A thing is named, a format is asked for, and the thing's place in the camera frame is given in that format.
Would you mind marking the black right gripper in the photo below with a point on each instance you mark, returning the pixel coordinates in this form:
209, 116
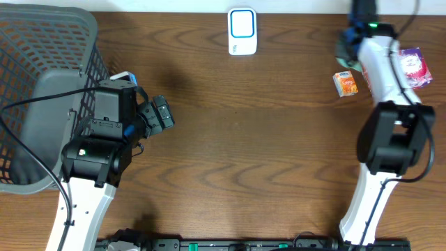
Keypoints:
341, 51

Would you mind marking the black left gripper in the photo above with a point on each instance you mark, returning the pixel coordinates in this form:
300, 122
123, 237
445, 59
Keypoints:
157, 113

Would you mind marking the purple snack pack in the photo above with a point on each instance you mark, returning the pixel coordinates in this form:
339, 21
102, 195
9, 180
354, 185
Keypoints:
415, 68

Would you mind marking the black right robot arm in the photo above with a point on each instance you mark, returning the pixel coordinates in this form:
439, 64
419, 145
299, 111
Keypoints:
395, 145

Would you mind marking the orange Top chocolate bar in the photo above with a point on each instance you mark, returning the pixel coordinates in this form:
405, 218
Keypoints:
366, 77

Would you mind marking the teal snack packet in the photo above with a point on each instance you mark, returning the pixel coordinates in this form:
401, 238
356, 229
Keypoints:
346, 61

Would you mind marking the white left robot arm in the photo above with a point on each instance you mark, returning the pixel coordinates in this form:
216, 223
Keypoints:
100, 150

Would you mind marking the grey plastic mesh basket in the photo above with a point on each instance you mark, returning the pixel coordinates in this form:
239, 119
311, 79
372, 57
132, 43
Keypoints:
48, 56

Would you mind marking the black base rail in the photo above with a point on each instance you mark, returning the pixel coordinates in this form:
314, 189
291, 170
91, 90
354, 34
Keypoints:
177, 245

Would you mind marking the small orange snack packet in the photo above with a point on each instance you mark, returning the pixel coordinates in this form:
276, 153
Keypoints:
345, 84

